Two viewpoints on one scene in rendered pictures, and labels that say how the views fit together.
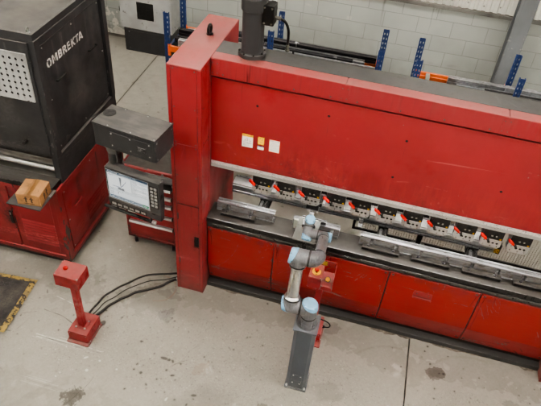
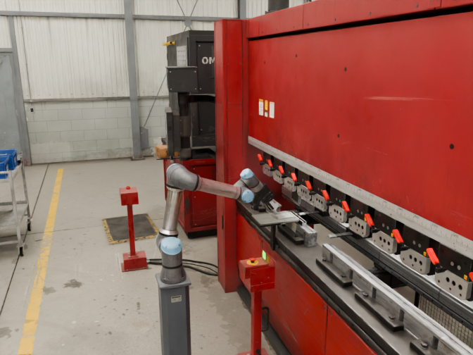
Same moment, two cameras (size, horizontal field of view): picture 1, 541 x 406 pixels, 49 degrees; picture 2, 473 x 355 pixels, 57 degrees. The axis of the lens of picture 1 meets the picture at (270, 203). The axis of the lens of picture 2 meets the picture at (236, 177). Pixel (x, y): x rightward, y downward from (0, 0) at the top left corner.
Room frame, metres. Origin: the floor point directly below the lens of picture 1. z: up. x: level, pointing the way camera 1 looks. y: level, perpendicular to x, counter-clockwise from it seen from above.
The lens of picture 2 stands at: (1.86, -2.54, 1.99)
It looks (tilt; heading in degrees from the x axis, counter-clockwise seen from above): 15 degrees down; 61
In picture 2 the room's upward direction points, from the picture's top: straight up
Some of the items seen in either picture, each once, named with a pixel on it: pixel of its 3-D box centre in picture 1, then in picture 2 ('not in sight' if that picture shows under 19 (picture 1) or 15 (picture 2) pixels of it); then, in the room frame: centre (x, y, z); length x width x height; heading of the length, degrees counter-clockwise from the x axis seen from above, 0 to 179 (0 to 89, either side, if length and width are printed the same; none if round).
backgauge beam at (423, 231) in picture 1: (362, 212); (367, 241); (3.76, -0.79, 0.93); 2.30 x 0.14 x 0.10; 78
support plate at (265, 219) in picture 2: (306, 230); (274, 218); (3.41, -0.31, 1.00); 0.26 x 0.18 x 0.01; 168
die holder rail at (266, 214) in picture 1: (245, 209); (265, 201); (3.67, 0.20, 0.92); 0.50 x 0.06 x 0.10; 78
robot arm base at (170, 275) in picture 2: (307, 318); (172, 270); (2.67, -0.35, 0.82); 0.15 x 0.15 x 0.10
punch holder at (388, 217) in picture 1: (386, 211); (343, 203); (3.44, -0.90, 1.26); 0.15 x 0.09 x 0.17; 78
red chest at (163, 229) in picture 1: (159, 196); not in sight; (4.20, 1.06, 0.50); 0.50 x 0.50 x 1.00; 78
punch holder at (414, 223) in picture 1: (412, 217); (364, 216); (3.39, -1.10, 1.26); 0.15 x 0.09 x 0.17; 78
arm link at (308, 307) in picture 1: (308, 308); (171, 251); (2.67, -0.34, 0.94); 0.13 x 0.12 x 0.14; 81
